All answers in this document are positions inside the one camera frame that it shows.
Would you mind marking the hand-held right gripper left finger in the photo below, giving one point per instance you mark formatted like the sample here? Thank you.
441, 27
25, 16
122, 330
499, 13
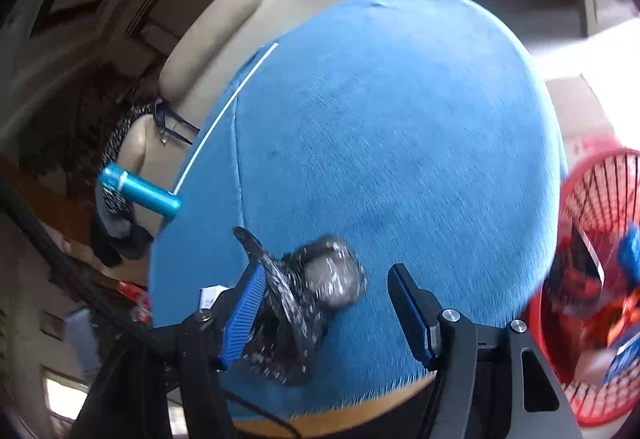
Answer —
245, 314

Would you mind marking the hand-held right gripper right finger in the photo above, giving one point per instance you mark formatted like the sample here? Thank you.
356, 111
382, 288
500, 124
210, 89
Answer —
412, 314

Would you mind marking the black plastic bag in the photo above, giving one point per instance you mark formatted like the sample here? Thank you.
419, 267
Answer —
295, 319

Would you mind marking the red plastic basket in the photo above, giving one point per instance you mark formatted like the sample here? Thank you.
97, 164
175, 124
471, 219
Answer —
542, 314

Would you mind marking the white and purple paper box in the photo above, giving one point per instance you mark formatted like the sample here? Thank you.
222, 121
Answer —
209, 297

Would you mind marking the dark hanging cloth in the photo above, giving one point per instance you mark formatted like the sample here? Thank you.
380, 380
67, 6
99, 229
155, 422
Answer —
112, 239

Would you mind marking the blue thermos bottle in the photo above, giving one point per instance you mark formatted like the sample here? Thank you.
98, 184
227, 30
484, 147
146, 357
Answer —
145, 194

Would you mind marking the blue tablecloth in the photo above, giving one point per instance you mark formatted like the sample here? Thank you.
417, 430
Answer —
375, 144

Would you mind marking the bright window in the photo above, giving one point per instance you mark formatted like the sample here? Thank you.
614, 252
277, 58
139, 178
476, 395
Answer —
65, 394

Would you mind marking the polka dot cloth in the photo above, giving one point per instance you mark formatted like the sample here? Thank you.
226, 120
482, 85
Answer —
120, 134

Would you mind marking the red metal frame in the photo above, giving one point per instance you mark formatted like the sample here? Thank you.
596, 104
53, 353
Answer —
137, 299

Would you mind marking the framed wall picture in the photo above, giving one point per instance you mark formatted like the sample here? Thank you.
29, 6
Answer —
52, 325

